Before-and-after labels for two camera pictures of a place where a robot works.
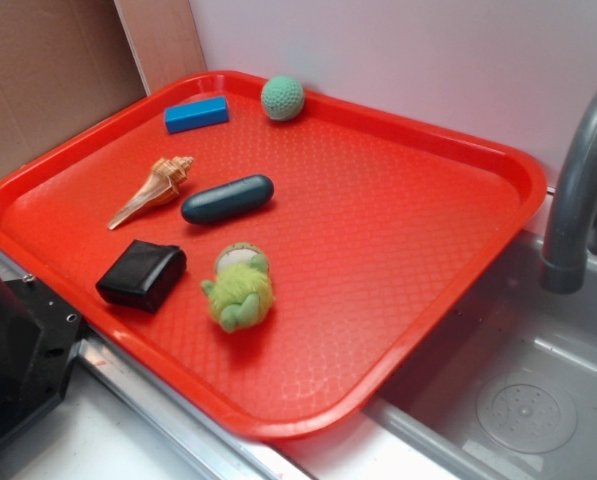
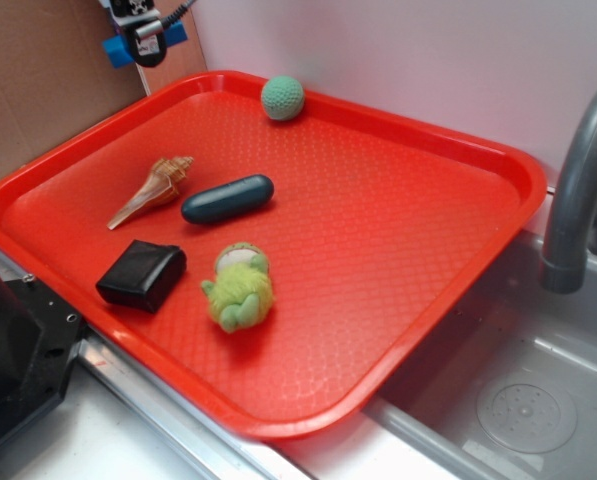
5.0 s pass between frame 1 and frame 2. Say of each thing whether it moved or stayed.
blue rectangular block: moved
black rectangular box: stayed
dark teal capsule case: stayed
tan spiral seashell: stayed
